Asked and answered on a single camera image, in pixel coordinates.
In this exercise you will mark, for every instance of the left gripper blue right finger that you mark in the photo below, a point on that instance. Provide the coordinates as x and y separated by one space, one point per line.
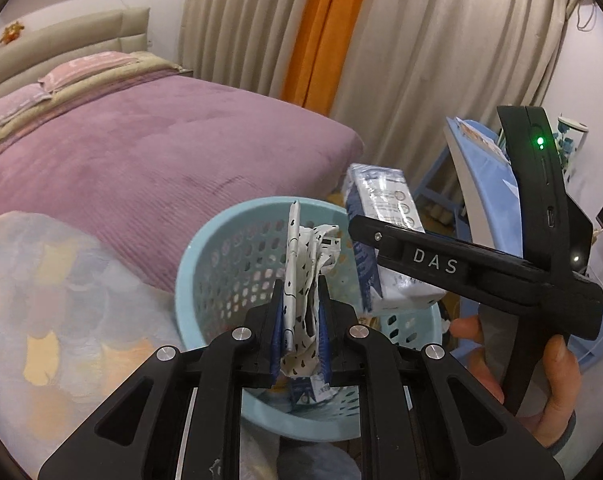
323 338

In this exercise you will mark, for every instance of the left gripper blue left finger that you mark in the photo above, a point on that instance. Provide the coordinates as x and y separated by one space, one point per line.
277 332

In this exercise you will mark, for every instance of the blue snack box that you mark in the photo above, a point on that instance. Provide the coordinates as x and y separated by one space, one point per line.
310 390

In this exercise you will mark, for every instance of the white spotted wrapper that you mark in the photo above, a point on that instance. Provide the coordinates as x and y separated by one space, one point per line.
310 252

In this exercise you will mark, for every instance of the blue white milk carton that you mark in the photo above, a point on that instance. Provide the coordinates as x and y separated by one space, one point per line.
377 201

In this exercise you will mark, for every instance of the person's right hand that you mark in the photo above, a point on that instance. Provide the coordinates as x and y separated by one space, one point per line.
550 403

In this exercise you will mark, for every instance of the white patterned mug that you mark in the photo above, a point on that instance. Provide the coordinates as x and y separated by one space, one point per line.
570 136

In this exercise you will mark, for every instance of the bed with purple cover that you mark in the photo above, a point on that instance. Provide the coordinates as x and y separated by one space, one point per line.
143 168

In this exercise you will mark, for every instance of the patterned round tablecloth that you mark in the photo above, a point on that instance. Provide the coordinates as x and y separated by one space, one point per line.
75 322

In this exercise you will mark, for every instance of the orange curtain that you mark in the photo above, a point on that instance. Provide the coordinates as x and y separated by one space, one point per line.
319 53

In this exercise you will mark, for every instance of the beige curtain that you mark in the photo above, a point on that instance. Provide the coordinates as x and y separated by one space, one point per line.
410 63

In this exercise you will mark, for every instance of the beige folded quilt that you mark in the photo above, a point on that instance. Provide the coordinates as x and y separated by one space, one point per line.
144 67

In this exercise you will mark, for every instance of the pink pillow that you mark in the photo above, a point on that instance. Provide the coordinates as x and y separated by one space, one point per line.
81 68

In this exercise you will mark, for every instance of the purple pillow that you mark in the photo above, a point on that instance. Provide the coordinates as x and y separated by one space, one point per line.
20 100

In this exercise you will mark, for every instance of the beige padded headboard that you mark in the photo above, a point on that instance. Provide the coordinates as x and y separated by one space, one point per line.
32 56

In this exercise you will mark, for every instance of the orange plush toy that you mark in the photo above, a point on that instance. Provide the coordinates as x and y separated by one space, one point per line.
11 33

